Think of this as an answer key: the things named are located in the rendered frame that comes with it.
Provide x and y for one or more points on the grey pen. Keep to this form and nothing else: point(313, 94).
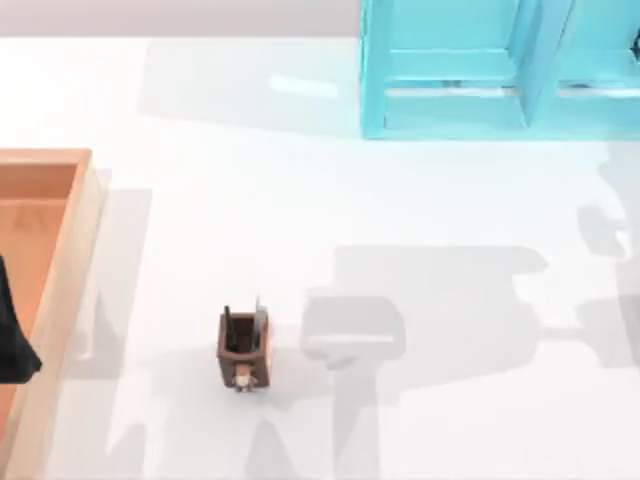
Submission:
point(258, 325)

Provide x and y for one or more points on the black pen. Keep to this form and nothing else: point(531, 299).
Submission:
point(231, 330)

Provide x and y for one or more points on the brown wooden pen holder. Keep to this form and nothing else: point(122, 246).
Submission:
point(250, 365)

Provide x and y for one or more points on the light blue rack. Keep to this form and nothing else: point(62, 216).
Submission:
point(450, 100)

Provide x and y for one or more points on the shallow salmon-coloured box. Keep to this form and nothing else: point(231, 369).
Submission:
point(45, 225)

